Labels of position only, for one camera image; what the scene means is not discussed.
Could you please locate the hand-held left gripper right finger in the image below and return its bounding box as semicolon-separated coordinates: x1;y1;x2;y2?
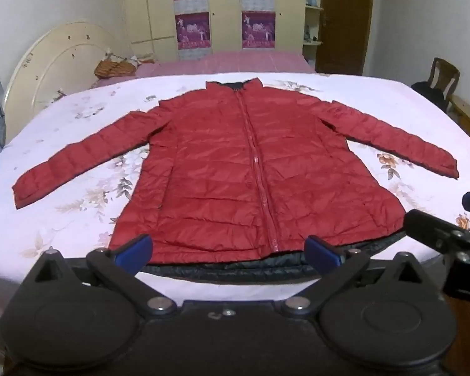
284;236;435;316

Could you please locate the pink bed sheet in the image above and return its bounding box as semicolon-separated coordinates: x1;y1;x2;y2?
90;51;316;89

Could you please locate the cream open shelf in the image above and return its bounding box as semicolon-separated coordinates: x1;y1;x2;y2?
302;0;326;73

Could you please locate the cream wardrobe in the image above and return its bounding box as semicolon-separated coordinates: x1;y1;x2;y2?
119;0;308;63

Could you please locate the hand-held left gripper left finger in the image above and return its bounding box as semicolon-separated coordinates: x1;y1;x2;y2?
25;234;177;316

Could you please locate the cream round headboard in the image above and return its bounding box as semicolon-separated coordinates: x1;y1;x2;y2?
4;23;132;142

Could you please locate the dark bag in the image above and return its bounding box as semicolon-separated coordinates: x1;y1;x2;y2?
411;81;451;111

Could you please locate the white floral bed sheet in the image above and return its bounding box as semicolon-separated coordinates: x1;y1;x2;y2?
0;71;470;314

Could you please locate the wooden chair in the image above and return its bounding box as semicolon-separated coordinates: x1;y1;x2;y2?
431;58;461;112

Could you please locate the brown wooden door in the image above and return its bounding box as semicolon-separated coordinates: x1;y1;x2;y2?
315;0;377;76

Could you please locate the red puffer jacket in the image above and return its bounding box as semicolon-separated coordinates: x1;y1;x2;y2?
13;79;460;283

